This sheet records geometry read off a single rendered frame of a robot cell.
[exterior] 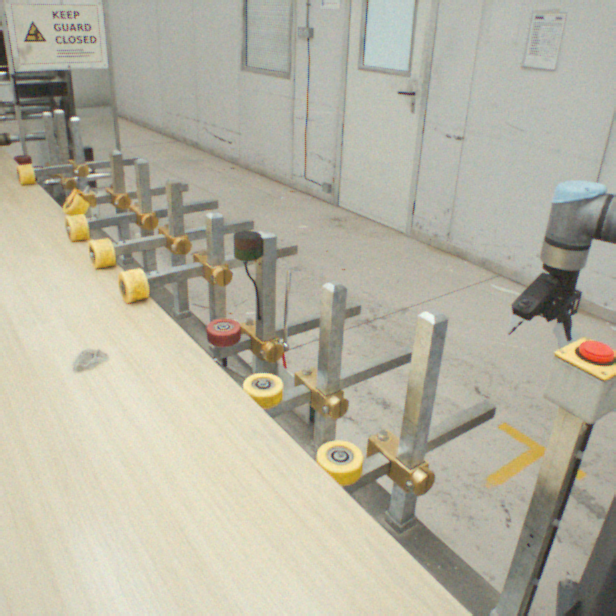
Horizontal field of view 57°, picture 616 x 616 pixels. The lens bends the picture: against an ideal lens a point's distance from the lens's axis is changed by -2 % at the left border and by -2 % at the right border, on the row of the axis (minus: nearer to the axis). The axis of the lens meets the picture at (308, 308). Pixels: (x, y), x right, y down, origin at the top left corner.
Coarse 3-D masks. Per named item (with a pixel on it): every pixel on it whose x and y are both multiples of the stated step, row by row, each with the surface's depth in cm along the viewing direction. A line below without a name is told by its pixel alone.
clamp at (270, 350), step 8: (248, 328) 143; (256, 336) 140; (256, 344) 139; (264, 344) 137; (272, 344) 137; (256, 352) 140; (264, 352) 137; (272, 352) 137; (280, 352) 139; (264, 360) 140; (272, 360) 138
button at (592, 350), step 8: (584, 344) 70; (592, 344) 70; (600, 344) 70; (584, 352) 69; (592, 352) 68; (600, 352) 68; (608, 352) 68; (592, 360) 68; (600, 360) 68; (608, 360) 68
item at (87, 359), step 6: (90, 348) 124; (78, 354) 123; (84, 354) 120; (90, 354) 121; (96, 354) 122; (102, 354) 123; (78, 360) 120; (84, 360) 120; (90, 360) 121; (96, 360) 121; (102, 360) 122; (78, 366) 118; (84, 366) 119; (90, 366) 119
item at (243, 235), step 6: (240, 234) 125; (246, 234) 126; (252, 234) 126; (258, 234) 126; (246, 264) 128; (258, 264) 130; (246, 270) 129; (258, 300) 134; (258, 306) 134; (258, 312) 135; (258, 318) 136
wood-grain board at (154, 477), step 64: (0, 192) 226; (0, 256) 170; (64, 256) 171; (0, 320) 136; (64, 320) 137; (128, 320) 138; (0, 384) 113; (64, 384) 114; (128, 384) 115; (192, 384) 116; (0, 448) 97; (64, 448) 98; (128, 448) 99; (192, 448) 99; (256, 448) 100; (0, 512) 85; (64, 512) 85; (128, 512) 86; (192, 512) 87; (256, 512) 87; (320, 512) 88; (0, 576) 75; (64, 576) 76; (128, 576) 76; (192, 576) 77; (256, 576) 77; (320, 576) 78; (384, 576) 78
